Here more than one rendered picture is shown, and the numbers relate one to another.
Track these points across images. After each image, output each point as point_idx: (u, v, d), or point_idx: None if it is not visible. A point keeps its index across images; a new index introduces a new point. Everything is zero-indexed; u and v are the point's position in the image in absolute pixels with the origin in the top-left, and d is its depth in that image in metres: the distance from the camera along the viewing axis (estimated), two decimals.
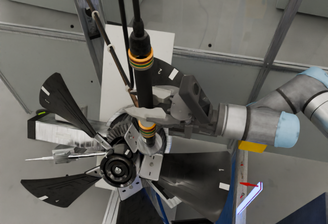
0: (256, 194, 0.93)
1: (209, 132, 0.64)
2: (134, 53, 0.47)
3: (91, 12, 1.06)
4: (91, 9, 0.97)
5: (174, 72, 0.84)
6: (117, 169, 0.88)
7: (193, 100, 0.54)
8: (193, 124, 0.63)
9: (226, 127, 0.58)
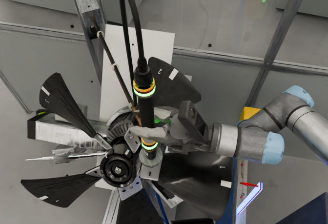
0: (256, 194, 0.93)
1: (204, 149, 0.71)
2: (138, 85, 0.54)
3: (95, 30, 1.13)
4: (96, 29, 1.04)
5: (174, 72, 0.84)
6: (117, 169, 0.88)
7: (190, 124, 0.61)
8: (190, 141, 0.71)
9: (219, 146, 0.66)
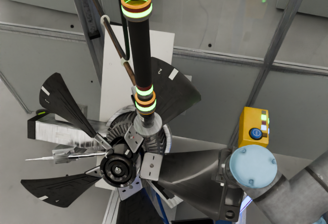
0: None
1: None
2: None
3: None
4: None
5: (174, 72, 0.84)
6: (117, 169, 0.88)
7: (239, 213, 0.68)
8: None
9: None
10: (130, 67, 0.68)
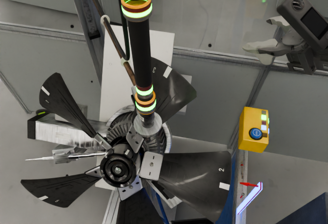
0: (256, 194, 0.93)
1: None
2: None
3: None
4: None
5: (225, 186, 0.91)
6: (119, 170, 0.88)
7: (291, 15, 0.51)
8: (314, 55, 0.56)
9: None
10: (130, 67, 0.68)
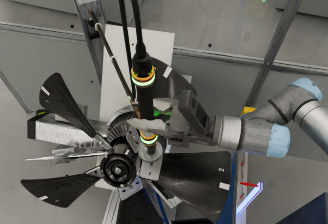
0: (256, 194, 0.93)
1: (206, 142, 0.68)
2: (137, 72, 0.51)
3: (93, 23, 1.10)
4: (94, 21, 1.01)
5: (225, 186, 0.91)
6: (119, 170, 0.88)
7: (190, 114, 0.58)
8: (191, 134, 0.67)
9: (221, 138, 0.63)
10: None
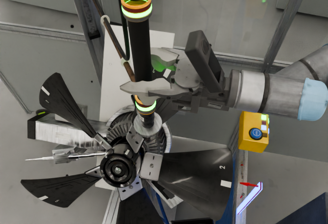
0: (256, 194, 0.93)
1: (220, 105, 0.55)
2: None
3: None
4: None
5: (227, 184, 0.89)
6: (119, 170, 0.88)
7: (202, 60, 0.45)
8: (201, 94, 0.54)
9: (240, 95, 0.49)
10: (130, 67, 0.68)
